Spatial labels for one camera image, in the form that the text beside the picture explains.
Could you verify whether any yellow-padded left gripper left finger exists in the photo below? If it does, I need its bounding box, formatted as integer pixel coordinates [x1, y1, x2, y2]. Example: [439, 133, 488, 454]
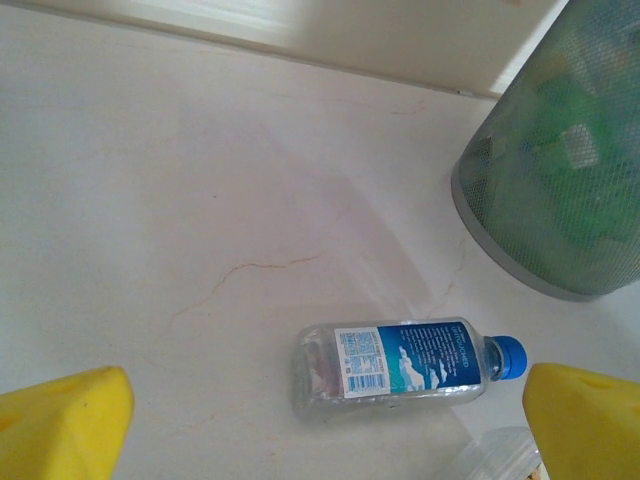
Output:
[0, 366, 135, 480]

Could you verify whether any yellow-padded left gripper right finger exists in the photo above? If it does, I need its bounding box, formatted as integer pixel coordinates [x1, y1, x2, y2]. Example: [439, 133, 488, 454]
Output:
[522, 363, 640, 480]

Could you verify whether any clear plastic bottle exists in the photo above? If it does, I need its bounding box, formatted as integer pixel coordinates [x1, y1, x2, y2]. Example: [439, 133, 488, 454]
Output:
[452, 426, 549, 480]

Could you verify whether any square bottle blue white label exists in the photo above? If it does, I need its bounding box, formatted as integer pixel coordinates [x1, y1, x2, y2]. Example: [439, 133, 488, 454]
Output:
[291, 315, 530, 424]

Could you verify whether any grey mesh waste bin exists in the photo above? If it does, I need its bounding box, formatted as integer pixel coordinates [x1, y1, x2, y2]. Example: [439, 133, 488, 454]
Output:
[449, 0, 640, 302]

